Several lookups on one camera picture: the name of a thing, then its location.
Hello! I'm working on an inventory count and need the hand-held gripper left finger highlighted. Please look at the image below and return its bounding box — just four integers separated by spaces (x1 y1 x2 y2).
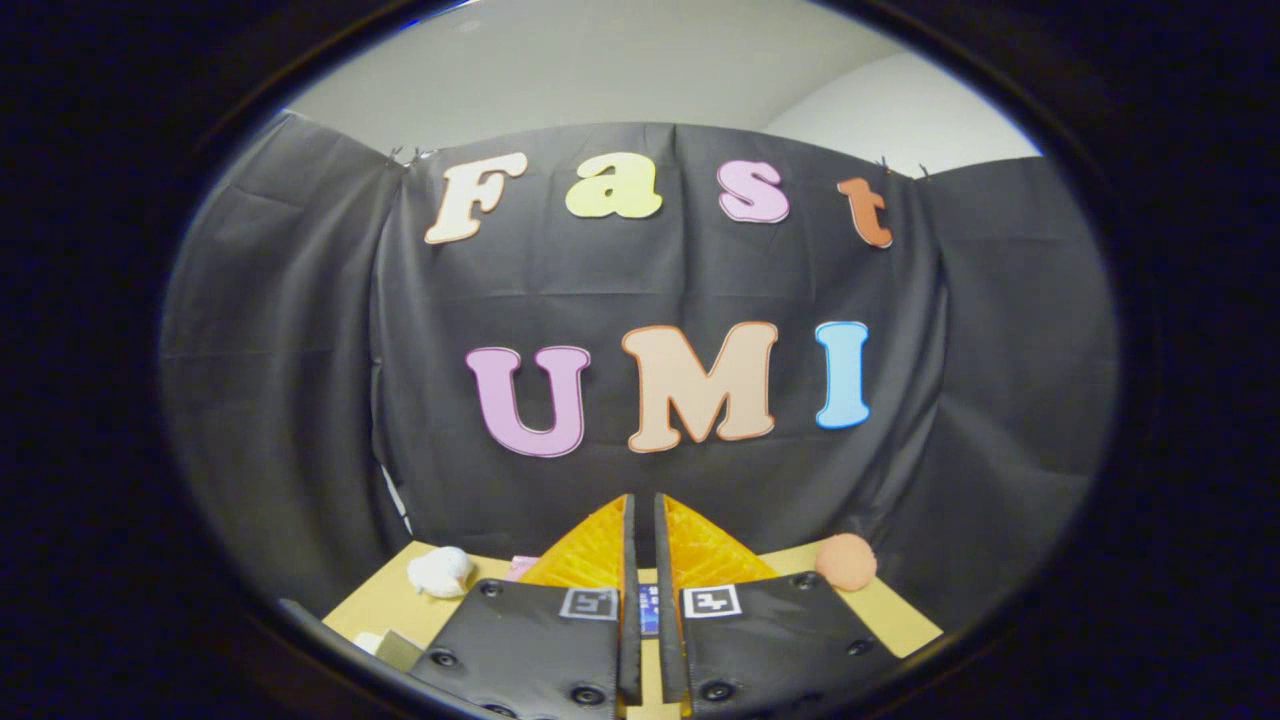
410 493 643 720

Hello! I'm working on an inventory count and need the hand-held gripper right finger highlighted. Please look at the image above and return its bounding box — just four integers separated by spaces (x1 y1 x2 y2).
655 492 901 720

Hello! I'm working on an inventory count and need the cream fabric storage box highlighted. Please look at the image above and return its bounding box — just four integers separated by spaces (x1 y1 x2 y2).
352 628 426 673

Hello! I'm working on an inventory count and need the orange round sponge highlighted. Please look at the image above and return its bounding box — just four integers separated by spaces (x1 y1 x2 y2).
815 533 879 592

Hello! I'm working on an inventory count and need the white plush toy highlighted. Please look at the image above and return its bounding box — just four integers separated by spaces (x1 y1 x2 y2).
406 546 476 599

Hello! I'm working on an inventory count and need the black backdrop cloth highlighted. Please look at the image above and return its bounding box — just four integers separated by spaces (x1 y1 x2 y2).
160 110 1119 631

